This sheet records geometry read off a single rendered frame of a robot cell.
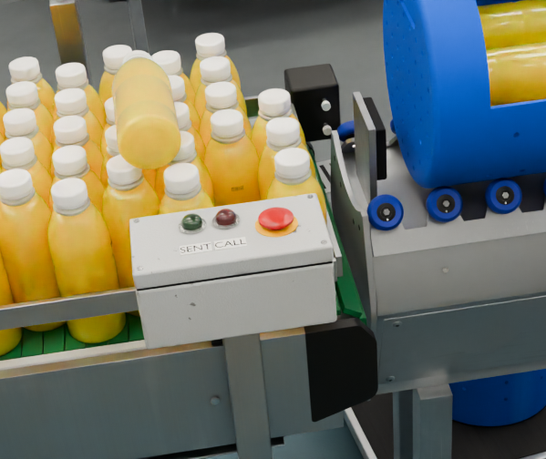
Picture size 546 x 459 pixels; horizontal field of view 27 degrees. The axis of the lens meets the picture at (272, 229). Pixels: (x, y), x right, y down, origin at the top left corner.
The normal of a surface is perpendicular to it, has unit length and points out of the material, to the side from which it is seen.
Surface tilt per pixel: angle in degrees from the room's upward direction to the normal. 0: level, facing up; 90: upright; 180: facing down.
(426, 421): 90
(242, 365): 90
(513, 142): 103
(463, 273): 71
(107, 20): 0
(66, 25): 90
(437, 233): 52
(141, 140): 91
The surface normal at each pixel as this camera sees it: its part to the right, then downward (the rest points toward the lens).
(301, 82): -0.07, -0.81
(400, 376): 0.15, 0.80
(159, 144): 0.13, 0.55
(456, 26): 0.04, -0.25
